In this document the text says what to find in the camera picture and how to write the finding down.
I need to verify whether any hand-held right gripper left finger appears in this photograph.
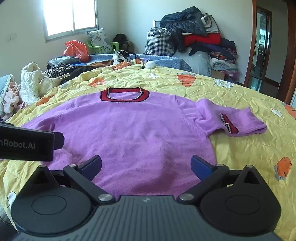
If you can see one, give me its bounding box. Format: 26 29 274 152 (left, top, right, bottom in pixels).
28 155 116 206

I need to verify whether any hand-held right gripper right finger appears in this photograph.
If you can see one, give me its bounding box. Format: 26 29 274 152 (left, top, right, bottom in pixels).
177 155 267 206

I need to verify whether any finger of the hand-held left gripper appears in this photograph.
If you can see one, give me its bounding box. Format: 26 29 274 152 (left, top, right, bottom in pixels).
54 132 65 151

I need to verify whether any purple knit sweater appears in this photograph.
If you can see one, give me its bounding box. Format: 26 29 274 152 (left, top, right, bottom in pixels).
22 86 267 197

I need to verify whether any pile of assorted clothes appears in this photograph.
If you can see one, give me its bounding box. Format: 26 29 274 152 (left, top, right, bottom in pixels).
188 38 241 84

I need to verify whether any pink cloth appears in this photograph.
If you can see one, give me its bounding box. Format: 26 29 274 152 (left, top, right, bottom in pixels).
0 82 29 117

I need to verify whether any white quilted jacket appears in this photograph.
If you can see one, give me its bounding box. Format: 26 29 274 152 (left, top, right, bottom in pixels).
20 62 62 103

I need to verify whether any black white zigzag cloth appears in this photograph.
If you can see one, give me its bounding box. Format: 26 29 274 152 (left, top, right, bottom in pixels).
43 62 77 79

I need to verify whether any yellow floral quilt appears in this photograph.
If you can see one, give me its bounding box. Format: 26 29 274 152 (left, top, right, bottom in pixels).
0 59 296 233

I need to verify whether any orange plastic bag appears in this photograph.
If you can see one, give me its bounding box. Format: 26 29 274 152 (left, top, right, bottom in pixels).
62 40 90 62

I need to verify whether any green plastic chair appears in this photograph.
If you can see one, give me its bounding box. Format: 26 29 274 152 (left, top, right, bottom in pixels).
87 40 119 55

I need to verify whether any floral pillow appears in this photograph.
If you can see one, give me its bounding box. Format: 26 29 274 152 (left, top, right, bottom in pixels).
86 28 114 54

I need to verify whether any blue quilted blanket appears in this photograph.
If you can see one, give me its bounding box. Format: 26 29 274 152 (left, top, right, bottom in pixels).
47 53 192 73

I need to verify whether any dark backpack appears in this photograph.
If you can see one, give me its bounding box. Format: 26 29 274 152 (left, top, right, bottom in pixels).
112 34 133 52

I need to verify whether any window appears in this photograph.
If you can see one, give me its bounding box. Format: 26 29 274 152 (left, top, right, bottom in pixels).
42 0 99 43

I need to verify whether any red garment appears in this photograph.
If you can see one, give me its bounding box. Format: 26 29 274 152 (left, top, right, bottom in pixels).
183 34 221 48

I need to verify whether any houndstooth bag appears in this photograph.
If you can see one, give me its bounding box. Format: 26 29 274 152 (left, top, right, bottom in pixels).
144 27 179 57

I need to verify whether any white black trimmed garment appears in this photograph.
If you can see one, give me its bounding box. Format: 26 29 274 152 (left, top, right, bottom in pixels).
200 13 220 35

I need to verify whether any wooden door frame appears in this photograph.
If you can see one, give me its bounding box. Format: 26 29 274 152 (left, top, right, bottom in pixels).
244 0 296 105

